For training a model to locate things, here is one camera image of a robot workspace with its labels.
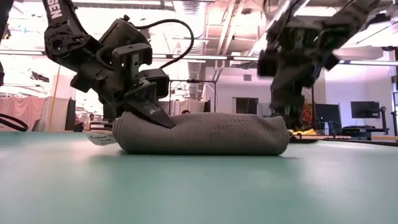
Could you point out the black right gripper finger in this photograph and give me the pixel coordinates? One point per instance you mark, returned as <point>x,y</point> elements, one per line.
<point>287,96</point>

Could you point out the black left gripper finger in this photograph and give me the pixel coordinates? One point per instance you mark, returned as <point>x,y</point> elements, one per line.
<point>146,105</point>

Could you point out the grey towel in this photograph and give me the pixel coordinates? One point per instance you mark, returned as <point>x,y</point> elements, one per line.
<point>202,133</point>

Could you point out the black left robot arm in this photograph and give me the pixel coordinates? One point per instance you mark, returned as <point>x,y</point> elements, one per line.
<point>62,40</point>

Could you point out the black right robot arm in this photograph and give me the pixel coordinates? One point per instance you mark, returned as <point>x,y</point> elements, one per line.
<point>351,18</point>

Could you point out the orange spiderweb cloth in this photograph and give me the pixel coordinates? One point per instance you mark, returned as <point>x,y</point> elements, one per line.
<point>308,113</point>

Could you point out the person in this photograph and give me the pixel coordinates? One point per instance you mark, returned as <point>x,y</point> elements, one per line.
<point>91,117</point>
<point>185,111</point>

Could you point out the large dark monitor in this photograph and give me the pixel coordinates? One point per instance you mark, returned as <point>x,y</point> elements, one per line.
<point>328,113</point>

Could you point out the white bottle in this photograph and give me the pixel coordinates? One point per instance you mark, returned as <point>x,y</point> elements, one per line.
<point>326,129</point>

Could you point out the black upright panel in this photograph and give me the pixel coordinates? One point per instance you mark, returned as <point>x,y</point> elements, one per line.
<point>70,115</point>

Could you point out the small computer monitor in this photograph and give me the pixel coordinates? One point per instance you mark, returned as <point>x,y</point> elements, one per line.
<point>365,109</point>

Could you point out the dark office desk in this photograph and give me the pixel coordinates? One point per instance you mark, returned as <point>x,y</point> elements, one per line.
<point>360,132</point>

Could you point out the yellow pole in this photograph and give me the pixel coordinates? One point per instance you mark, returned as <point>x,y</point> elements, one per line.
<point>54,99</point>

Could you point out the pink curtain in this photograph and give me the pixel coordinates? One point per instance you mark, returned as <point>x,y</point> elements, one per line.
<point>18,109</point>

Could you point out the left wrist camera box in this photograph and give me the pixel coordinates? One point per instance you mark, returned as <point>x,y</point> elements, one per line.
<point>155,82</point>

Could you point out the black stand frame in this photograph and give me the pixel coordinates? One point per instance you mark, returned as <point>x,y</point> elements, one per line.
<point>192,81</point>

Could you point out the black table frame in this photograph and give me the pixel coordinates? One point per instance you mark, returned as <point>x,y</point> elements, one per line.
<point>373,143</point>

